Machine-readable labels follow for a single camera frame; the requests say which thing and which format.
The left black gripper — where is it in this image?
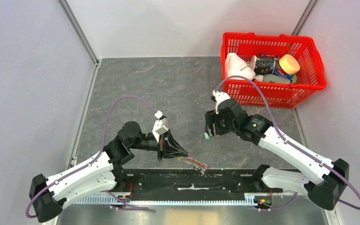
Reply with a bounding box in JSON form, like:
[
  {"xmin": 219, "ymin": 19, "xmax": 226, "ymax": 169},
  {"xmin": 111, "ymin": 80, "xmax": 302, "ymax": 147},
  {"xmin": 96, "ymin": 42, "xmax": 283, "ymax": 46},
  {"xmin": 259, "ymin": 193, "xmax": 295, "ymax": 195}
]
[{"xmin": 128, "ymin": 128, "xmax": 188, "ymax": 161}]

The red black keyring holder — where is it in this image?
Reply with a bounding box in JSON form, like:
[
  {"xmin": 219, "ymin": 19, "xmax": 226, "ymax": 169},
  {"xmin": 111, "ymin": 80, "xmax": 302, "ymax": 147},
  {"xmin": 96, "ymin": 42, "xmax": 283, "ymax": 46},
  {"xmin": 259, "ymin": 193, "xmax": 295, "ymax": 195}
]
[{"xmin": 177, "ymin": 157, "xmax": 209, "ymax": 174}]

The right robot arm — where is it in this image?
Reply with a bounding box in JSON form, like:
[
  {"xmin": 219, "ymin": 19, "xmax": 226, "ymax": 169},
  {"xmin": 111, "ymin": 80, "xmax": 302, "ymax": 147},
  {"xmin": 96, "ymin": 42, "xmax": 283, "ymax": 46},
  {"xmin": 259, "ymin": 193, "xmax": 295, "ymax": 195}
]
[{"xmin": 205, "ymin": 98, "xmax": 350, "ymax": 210}]

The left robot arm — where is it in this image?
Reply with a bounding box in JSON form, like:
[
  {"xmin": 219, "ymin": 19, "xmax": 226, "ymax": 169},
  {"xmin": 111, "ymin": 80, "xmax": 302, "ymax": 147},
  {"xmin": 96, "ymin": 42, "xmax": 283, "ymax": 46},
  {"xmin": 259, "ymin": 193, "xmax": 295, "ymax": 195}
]
[{"xmin": 27, "ymin": 119, "xmax": 189, "ymax": 223}]

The red plastic basket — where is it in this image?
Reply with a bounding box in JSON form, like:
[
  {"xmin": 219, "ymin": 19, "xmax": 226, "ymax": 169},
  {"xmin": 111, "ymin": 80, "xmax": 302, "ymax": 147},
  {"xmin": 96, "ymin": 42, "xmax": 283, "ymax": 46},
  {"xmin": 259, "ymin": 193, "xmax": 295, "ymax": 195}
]
[{"xmin": 220, "ymin": 32, "xmax": 327, "ymax": 109}]

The white plastic bag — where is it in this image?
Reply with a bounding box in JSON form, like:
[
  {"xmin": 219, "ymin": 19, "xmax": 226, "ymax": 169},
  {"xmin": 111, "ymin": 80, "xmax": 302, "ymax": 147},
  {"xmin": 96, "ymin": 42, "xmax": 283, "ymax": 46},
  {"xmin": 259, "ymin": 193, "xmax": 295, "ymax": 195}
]
[{"xmin": 225, "ymin": 52, "xmax": 256, "ymax": 81}]

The grey green bottle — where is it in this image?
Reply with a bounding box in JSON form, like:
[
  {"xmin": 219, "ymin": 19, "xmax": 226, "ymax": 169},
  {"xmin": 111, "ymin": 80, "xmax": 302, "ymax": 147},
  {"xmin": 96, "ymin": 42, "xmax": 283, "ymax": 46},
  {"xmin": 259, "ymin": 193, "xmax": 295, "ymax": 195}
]
[{"xmin": 256, "ymin": 74, "xmax": 291, "ymax": 84}]

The dark can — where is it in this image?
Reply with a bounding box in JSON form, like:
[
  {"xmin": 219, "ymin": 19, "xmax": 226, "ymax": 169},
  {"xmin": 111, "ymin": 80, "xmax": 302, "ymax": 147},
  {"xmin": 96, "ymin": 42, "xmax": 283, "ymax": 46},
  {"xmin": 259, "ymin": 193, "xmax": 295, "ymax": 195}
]
[{"xmin": 250, "ymin": 54, "xmax": 280, "ymax": 75}]

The jar with beige lid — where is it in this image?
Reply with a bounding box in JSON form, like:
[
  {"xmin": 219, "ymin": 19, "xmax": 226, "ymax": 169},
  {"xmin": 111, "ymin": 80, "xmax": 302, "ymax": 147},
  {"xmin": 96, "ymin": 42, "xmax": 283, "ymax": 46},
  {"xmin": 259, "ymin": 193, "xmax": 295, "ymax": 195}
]
[{"xmin": 273, "ymin": 54, "xmax": 300, "ymax": 77}]

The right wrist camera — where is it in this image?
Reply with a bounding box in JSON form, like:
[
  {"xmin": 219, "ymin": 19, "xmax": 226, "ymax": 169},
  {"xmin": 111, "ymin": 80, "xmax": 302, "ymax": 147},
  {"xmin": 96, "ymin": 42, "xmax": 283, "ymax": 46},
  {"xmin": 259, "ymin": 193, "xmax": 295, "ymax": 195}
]
[{"xmin": 212, "ymin": 90, "xmax": 231, "ymax": 114}]

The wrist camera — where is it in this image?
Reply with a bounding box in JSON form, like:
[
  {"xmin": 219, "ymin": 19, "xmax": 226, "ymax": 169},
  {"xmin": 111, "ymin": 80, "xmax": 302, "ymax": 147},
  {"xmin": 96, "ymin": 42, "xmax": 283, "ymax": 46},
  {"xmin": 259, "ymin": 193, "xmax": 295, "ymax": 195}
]
[
  {"xmin": 152, "ymin": 116, "xmax": 170, "ymax": 143},
  {"xmin": 212, "ymin": 90, "xmax": 231, "ymax": 114}
]

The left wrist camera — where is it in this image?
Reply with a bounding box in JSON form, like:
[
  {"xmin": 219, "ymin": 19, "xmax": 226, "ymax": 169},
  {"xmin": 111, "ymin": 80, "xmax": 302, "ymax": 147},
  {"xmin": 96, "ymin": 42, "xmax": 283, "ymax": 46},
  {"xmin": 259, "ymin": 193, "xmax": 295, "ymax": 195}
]
[{"xmin": 152, "ymin": 116, "xmax": 170, "ymax": 143}]

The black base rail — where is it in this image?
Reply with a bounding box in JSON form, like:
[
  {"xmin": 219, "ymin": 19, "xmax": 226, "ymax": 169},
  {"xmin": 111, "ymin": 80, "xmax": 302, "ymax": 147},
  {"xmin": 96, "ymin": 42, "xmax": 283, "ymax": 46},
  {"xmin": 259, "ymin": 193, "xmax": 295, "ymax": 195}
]
[{"xmin": 109, "ymin": 169, "xmax": 271, "ymax": 202}]

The grey slotted cable duct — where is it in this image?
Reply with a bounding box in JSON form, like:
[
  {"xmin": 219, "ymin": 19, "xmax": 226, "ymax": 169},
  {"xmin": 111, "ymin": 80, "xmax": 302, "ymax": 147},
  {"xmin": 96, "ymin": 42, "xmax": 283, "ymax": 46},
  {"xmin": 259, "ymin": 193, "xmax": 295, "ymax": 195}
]
[{"xmin": 75, "ymin": 194, "xmax": 258, "ymax": 207}]

